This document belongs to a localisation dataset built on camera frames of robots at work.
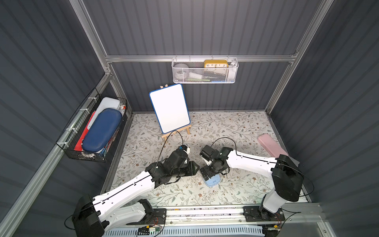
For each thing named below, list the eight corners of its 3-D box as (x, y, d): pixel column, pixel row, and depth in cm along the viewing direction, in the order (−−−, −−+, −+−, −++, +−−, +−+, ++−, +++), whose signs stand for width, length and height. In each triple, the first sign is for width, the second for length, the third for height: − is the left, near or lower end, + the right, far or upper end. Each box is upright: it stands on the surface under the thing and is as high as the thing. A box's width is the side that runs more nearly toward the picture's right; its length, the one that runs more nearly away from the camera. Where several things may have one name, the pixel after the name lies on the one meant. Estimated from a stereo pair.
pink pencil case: (276, 160, 95) (278, 158, 93) (255, 138, 106) (257, 136, 104) (286, 155, 98) (288, 153, 96) (265, 134, 109) (266, 131, 107)
